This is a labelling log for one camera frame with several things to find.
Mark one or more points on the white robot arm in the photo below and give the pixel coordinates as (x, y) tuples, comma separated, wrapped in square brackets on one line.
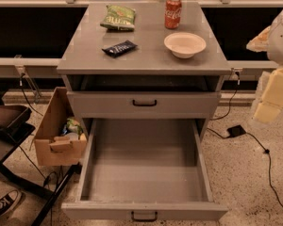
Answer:
[(270, 40)]

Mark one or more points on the grey drawer cabinet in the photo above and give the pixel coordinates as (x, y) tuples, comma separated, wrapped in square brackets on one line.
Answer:
[(151, 66)]

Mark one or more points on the grey top drawer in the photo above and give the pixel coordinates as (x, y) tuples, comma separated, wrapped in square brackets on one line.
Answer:
[(144, 105)]

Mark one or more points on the dark blue snack bar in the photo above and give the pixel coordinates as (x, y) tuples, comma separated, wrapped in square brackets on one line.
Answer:
[(120, 48)]

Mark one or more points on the white paper bowl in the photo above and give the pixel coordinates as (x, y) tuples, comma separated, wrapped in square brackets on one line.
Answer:
[(185, 45)]

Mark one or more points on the snack bags inside box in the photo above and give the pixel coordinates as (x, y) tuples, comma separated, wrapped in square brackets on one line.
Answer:
[(72, 129)]

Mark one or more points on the green chip bag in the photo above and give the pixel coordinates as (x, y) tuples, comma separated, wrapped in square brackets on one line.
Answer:
[(119, 18)]

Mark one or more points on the black power adapter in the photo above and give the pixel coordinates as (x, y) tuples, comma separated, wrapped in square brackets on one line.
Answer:
[(236, 131)]

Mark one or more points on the brown cardboard box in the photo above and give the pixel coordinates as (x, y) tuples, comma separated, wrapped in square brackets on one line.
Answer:
[(52, 148)]

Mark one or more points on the red Coca-Cola can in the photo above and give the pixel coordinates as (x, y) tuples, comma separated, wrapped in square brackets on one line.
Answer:
[(172, 13)]

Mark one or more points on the dark tray on table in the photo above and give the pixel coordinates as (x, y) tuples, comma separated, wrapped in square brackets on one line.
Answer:
[(12, 117)]

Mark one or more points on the black white sneaker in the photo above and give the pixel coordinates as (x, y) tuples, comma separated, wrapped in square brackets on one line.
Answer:
[(9, 201)]

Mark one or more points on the grey wall rail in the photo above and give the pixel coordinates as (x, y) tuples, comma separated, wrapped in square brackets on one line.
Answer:
[(47, 67)]

